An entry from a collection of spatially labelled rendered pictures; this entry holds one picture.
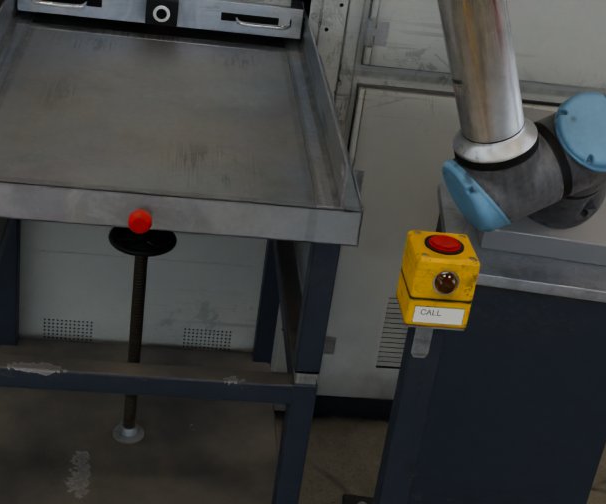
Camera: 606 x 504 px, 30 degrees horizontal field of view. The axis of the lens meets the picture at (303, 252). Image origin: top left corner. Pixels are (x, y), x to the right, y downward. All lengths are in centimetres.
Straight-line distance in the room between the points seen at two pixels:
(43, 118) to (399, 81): 78
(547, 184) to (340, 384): 109
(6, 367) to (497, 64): 85
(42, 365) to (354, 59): 88
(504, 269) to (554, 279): 8
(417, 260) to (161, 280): 111
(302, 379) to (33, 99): 62
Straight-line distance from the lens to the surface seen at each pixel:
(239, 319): 246
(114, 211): 159
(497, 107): 150
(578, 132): 160
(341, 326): 247
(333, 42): 222
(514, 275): 172
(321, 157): 174
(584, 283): 175
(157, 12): 219
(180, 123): 182
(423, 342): 147
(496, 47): 146
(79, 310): 246
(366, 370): 254
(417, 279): 139
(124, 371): 176
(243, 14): 222
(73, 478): 211
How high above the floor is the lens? 152
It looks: 28 degrees down
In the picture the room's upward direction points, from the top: 8 degrees clockwise
